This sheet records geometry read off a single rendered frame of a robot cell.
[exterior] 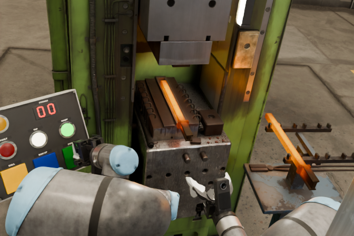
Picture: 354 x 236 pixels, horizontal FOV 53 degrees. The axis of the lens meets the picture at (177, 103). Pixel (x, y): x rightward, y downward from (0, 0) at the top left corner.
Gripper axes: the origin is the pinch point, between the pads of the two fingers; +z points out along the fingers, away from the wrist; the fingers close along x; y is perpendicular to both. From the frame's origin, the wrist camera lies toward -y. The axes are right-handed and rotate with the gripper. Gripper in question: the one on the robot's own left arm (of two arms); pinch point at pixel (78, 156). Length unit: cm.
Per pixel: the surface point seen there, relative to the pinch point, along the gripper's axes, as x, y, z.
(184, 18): -42, 37, -21
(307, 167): -67, -26, -42
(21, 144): 15.4, 9.8, 3.2
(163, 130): -39.1, -3.8, 4.3
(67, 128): 0.0, 10.1, 2.7
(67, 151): 2.4, 2.4, 2.4
